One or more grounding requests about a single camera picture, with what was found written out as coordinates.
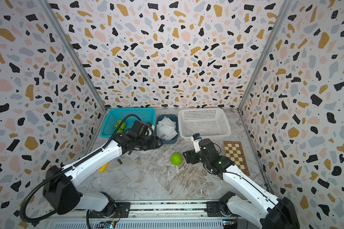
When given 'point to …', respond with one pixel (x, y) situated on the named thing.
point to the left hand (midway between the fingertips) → (162, 143)
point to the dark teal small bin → (175, 118)
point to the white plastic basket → (210, 122)
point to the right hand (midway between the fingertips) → (189, 152)
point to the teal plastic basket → (111, 116)
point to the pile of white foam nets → (166, 128)
